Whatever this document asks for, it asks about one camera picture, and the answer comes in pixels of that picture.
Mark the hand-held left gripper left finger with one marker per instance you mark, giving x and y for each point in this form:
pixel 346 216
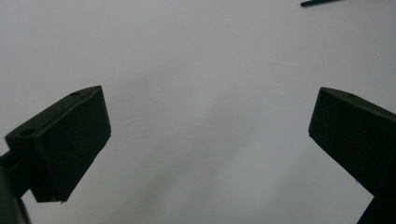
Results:
pixel 68 146

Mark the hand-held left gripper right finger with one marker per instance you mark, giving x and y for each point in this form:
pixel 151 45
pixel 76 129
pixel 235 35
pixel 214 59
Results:
pixel 358 140

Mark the thin black stick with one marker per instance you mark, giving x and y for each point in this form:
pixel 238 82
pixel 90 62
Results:
pixel 317 2

